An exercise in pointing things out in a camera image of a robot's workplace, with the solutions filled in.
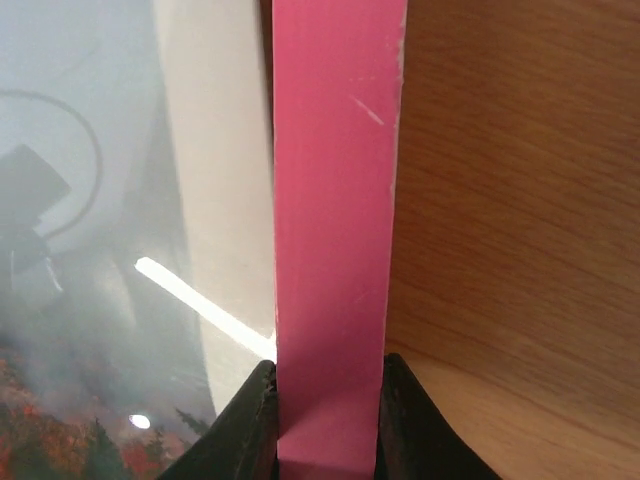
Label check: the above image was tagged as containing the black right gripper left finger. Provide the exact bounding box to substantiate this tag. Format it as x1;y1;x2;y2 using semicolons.
159;360;279;480

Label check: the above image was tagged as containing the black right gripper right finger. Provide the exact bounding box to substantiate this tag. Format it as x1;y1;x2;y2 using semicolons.
374;353;493;480

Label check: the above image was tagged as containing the autumn forest photo print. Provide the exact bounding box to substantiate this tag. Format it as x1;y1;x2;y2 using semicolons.
1;1;216;479

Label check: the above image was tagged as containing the white mat board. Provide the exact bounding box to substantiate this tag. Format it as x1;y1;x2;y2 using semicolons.
136;1;276;410

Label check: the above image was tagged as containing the pink wooden picture frame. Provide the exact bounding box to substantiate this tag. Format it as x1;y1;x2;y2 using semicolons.
273;1;407;479

